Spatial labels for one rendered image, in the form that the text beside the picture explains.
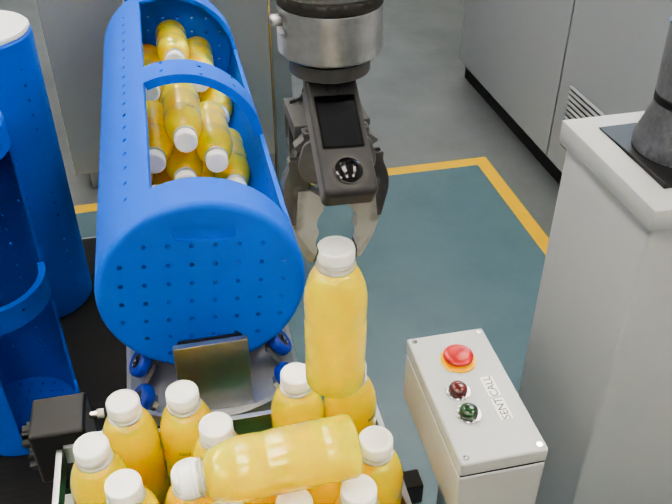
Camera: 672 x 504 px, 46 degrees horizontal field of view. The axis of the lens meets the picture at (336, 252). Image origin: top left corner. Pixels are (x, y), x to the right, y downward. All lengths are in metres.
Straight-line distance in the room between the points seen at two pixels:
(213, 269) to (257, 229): 0.08
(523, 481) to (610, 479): 0.90
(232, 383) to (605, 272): 0.72
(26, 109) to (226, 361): 1.31
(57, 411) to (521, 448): 0.59
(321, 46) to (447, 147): 3.07
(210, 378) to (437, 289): 1.80
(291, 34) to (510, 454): 0.49
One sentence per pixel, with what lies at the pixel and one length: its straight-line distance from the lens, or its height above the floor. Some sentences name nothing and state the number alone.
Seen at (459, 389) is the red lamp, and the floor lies 1.11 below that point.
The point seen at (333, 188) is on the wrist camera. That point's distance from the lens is 0.64.
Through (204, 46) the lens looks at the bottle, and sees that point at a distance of 1.77.
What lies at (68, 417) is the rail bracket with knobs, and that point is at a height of 1.00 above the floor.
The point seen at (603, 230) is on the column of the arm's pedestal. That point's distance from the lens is 1.48.
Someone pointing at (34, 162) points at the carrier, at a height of 0.69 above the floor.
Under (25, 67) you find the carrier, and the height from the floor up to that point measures 0.95.
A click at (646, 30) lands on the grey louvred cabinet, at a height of 0.83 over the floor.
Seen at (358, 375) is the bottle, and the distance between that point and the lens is 0.87.
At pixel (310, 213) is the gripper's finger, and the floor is 1.36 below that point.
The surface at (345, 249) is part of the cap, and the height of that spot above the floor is 1.31.
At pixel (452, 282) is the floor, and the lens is 2.87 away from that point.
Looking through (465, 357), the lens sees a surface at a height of 1.11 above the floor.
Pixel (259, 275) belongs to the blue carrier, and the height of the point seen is 1.11.
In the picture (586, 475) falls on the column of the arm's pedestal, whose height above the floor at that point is 0.43.
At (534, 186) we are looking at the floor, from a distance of 3.48.
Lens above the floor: 1.77
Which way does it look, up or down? 36 degrees down
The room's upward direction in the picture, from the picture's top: straight up
